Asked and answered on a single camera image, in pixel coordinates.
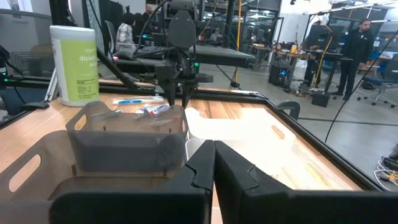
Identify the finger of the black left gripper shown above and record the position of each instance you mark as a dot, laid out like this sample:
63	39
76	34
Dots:
187	91
171	91

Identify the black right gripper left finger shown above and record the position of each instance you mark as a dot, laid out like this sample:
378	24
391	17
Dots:
140	205

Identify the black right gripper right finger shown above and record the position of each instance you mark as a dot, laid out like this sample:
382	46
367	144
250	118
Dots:
280	208

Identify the red toothbrush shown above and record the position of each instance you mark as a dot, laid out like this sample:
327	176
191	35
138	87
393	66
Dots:
161	122

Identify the blue toothbrush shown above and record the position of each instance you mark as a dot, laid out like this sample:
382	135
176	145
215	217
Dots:
138	100

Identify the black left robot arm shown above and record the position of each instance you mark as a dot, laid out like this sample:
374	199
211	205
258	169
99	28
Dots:
182	31

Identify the black keyboard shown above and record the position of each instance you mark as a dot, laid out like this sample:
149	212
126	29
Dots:
152	49

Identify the black computer mouse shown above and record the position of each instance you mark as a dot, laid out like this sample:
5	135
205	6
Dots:
124	56

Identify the person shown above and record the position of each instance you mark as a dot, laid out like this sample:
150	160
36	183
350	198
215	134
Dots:
354	53
125	34
311	68
139	28
216	35

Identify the grey translucent plastic bin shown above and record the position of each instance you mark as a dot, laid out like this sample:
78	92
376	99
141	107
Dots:
124	155
46	149

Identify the black support pillar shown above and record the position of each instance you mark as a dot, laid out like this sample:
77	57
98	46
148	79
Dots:
229	25

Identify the green white wipes canister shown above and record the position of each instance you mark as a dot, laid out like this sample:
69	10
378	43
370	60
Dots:
77	65

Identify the black computer tower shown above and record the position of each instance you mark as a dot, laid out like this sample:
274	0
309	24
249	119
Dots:
279	74

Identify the black table clamp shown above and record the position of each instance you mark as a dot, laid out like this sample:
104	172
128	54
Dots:
287	103

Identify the silver aluminium extrusion bar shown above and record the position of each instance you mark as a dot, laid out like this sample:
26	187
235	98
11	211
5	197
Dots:
52	85

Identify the yellow cup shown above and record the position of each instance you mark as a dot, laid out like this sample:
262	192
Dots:
293	49

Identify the small black floor box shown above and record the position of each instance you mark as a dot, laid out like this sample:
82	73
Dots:
321	99

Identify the black standing desk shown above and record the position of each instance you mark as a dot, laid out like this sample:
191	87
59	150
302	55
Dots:
311	55

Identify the black computer monitor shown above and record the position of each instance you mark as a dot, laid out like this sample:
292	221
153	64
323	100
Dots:
320	37

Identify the black mesh office chair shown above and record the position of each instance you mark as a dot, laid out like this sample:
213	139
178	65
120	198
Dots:
25	40

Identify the grey blue office chair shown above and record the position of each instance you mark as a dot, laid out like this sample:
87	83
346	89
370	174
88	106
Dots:
385	81

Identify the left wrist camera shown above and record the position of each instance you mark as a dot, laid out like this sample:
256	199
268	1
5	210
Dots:
186	65

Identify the black aluminium table frame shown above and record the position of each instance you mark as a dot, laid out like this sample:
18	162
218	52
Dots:
326	147

